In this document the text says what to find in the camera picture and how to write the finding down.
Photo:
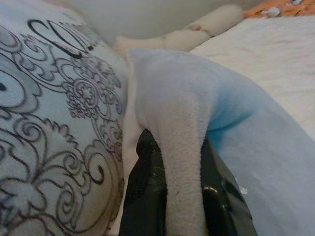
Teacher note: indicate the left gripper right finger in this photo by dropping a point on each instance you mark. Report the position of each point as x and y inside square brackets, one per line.
[221, 209]

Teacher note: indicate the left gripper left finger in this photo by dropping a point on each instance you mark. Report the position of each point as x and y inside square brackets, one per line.
[145, 191]

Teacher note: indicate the grey fleece pillow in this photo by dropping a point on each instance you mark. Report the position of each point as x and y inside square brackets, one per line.
[184, 98]

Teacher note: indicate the orange egg cartoon duvet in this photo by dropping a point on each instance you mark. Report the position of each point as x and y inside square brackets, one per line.
[265, 8]

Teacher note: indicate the scroll patterned pale pillow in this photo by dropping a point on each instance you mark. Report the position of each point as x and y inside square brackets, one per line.
[49, 123]

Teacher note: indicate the white quilted mattress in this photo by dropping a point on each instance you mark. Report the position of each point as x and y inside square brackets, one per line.
[270, 61]

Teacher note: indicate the cream roll pillow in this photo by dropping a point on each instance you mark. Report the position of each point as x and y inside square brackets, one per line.
[184, 37]

